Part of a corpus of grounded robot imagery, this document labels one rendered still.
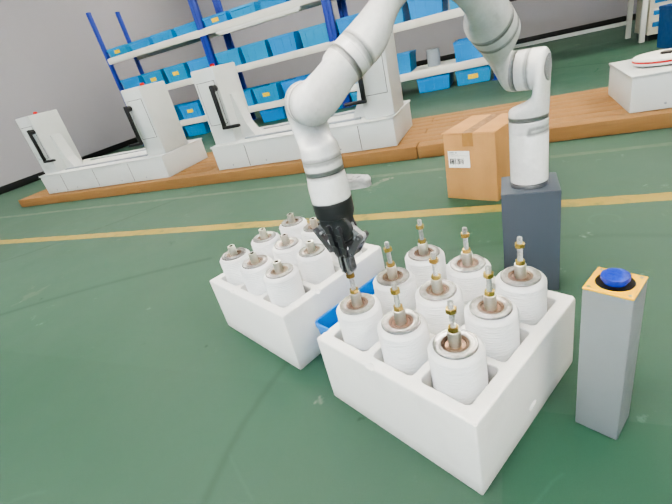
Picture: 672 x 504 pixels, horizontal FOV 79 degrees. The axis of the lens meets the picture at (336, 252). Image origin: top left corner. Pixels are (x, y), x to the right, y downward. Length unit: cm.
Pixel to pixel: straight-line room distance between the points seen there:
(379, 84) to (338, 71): 207
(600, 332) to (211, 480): 80
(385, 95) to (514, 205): 174
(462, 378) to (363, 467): 30
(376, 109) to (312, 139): 209
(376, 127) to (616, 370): 220
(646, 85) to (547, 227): 162
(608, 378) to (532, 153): 56
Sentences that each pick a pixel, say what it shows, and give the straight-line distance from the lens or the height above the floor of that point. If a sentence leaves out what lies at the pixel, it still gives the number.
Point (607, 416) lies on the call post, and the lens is 92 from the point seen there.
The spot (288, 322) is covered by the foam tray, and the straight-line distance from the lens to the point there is 105.
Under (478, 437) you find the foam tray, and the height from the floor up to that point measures 15.
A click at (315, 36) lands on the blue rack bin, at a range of 567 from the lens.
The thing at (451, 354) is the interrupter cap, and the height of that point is 25.
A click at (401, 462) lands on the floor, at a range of 90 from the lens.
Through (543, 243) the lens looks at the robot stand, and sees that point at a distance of 122.
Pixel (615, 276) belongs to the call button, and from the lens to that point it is 76.
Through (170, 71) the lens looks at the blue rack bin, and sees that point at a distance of 689.
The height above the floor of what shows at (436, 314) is 23.
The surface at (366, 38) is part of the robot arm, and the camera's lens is 72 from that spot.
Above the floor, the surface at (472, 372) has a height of 23.
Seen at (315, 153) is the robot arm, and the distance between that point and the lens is 70.
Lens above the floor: 74
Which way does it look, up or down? 26 degrees down
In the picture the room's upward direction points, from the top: 14 degrees counter-clockwise
